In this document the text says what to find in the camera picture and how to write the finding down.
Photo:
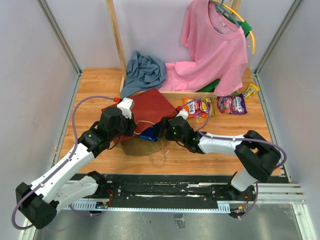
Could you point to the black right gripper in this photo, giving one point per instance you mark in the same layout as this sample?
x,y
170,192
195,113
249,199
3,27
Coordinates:
x,y
165,124

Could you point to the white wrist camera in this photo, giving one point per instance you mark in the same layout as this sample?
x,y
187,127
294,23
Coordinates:
x,y
181,112
126,105

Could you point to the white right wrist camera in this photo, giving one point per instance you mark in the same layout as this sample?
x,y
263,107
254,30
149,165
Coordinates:
x,y
181,112

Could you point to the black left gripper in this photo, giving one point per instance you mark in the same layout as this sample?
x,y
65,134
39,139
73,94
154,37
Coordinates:
x,y
132,125

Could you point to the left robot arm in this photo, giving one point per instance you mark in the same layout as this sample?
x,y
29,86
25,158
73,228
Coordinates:
x,y
41,200

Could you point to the yellow M&M's candy bag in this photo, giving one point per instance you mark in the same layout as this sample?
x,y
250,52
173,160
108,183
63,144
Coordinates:
x,y
250,91

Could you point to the wooden clothes rack frame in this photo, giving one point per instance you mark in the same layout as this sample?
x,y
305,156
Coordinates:
x,y
169,52

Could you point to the grey clothes hanger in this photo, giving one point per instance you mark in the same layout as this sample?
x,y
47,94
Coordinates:
x,y
221,20

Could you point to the crumpled blue cloth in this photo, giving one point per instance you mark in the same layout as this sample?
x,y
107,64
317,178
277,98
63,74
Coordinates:
x,y
143,72

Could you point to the purple Fox's candy bag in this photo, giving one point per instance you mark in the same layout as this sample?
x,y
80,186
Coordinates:
x,y
232,105

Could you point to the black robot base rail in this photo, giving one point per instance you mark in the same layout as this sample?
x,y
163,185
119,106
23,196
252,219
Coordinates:
x,y
174,192

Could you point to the green snack bag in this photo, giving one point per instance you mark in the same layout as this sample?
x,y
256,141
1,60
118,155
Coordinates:
x,y
236,93

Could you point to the blue snack bag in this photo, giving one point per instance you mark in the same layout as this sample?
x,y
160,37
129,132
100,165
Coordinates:
x,y
150,134

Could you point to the yellow clothes hanger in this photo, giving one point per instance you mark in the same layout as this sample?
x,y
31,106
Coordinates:
x,y
246,27

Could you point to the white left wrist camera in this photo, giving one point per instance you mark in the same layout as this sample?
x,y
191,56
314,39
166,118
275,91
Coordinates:
x,y
126,105

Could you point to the orange Fox's candy bag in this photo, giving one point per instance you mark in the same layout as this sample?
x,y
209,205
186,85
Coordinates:
x,y
198,107

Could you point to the pink t-shirt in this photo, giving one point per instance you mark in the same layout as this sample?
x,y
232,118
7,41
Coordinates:
x,y
218,50

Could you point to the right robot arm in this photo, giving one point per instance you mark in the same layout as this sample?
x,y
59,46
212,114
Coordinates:
x,y
258,157

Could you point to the red brown paper bag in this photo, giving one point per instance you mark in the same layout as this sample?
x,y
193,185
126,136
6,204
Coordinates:
x,y
150,107

